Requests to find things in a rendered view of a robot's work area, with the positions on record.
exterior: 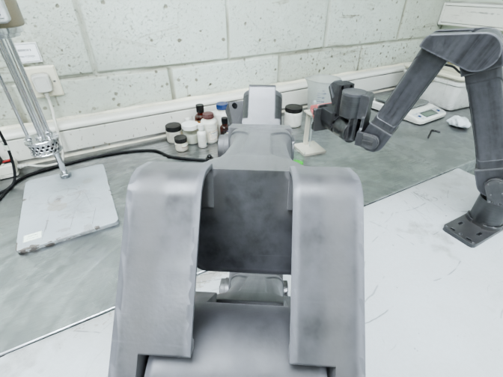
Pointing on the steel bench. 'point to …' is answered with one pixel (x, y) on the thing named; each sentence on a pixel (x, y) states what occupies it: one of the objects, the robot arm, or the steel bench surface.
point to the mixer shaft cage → (44, 143)
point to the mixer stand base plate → (65, 208)
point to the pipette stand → (308, 139)
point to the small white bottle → (201, 136)
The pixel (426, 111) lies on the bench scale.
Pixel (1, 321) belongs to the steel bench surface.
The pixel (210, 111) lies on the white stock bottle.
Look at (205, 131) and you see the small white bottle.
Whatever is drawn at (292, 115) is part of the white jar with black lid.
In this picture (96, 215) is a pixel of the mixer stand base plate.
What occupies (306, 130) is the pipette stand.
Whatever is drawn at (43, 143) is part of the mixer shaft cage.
